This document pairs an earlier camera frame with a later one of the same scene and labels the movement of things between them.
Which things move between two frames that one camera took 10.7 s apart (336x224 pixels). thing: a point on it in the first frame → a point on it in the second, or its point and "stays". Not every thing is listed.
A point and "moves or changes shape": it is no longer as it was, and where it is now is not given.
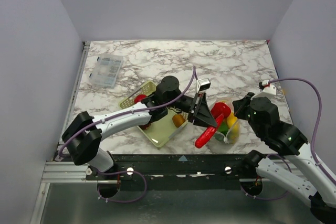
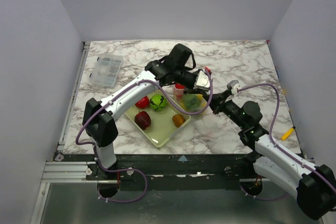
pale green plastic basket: [161, 128] stays
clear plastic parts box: [106, 70] stays
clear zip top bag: [228, 132] moves or changes shape
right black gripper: [240, 106] → [219, 102]
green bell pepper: [223, 128] moves or changes shape
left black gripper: [202, 115] → [195, 91]
